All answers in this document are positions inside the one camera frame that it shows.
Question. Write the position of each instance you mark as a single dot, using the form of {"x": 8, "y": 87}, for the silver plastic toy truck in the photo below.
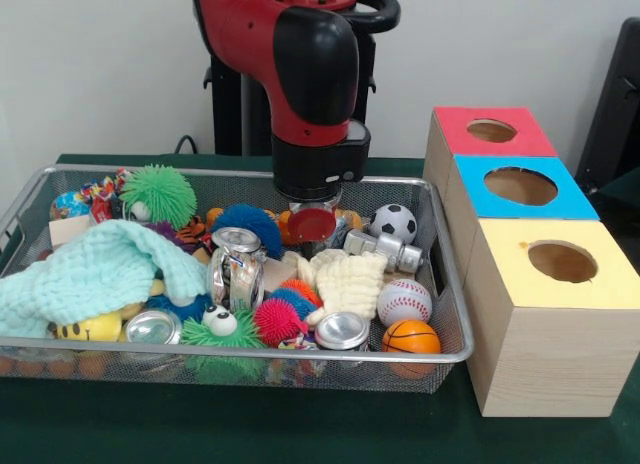
{"x": 385, "y": 249}

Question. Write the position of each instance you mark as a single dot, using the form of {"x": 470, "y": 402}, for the orange toy brick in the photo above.
{"x": 285, "y": 224}

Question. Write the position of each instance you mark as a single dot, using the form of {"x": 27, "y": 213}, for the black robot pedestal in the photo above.
{"x": 225, "y": 114}

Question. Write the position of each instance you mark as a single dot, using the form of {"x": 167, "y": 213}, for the blue fuzzy eyed ball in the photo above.
{"x": 192, "y": 308}

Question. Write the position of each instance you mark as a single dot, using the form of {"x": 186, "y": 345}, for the brown teddy bear plush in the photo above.
{"x": 351, "y": 217}

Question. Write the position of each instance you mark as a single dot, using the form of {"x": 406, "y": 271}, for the light blue cloth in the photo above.
{"x": 100, "y": 269}

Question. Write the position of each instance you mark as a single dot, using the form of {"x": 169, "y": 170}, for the black and white soccer ball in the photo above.
{"x": 393, "y": 224}

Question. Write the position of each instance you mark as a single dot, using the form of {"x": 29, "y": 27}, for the cream knitted cloth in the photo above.
{"x": 347, "y": 279}

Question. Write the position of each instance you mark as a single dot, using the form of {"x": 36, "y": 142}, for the purple spiky ball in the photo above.
{"x": 167, "y": 230}

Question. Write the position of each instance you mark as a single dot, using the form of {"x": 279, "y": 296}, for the small green fuzzy eyed ball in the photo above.
{"x": 235, "y": 331}

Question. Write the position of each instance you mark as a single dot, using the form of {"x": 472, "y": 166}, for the wooden box with three holes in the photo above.
{"x": 540, "y": 364}

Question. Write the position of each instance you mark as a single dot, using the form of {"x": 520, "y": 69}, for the yellow smiley ball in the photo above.
{"x": 95, "y": 329}

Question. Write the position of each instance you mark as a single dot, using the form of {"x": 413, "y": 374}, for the white toy baseball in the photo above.
{"x": 404, "y": 302}

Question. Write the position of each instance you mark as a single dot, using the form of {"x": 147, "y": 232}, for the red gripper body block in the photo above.
{"x": 312, "y": 225}

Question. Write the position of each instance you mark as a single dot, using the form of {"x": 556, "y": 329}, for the shallow metal mesh bin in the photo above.
{"x": 150, "y": 371}

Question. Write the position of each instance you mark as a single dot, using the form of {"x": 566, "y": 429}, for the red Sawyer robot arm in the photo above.
{"x": 310, "y": 59}

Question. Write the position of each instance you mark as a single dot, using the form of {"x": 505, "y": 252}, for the dark green tablecloth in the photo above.
{"x": 625, "y": 189}
{"x": 300, "y": 434}

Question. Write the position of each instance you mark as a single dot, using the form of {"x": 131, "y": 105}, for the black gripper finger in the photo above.
{"x": 314, "y": 248}

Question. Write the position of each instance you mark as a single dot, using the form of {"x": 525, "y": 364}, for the large green fuzzy eyed ball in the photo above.
{"x": 160, "y": 191}

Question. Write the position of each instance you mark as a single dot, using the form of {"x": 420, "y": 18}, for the orange toy basketball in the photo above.
{"x": 411, "y": 336}

